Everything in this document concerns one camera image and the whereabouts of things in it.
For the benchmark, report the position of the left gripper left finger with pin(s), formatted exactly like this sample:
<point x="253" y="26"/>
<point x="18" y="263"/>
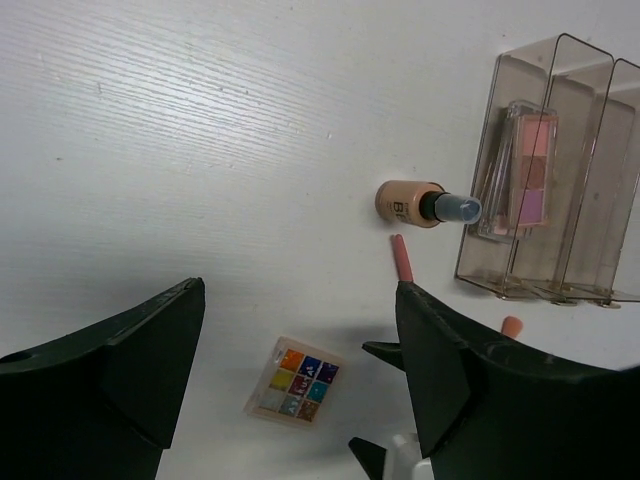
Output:
<point x="102" y="402"/>

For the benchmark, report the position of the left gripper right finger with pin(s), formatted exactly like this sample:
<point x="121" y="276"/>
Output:
<point x="489" y="407"/>

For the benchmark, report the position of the colourful glitter eyeshadow palette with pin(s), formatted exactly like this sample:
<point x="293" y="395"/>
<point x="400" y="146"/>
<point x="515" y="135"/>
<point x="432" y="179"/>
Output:
<point x="296" y="383"/>

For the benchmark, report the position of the pink blush palette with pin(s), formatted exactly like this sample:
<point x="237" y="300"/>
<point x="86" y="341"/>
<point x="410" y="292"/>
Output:
<point x="516" y="188"/>

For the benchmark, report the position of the foundation bottle with pump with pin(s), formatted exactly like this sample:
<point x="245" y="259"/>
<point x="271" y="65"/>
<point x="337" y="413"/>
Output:
<point x="424" y="204"/>

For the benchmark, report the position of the pink makeup brush left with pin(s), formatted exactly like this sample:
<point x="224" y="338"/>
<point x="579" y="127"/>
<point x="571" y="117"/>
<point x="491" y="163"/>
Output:
<point x="401" y="259"/>

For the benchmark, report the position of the clear organizer left compartment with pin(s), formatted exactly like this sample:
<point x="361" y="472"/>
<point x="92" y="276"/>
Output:
<point x="572" y="77"/>

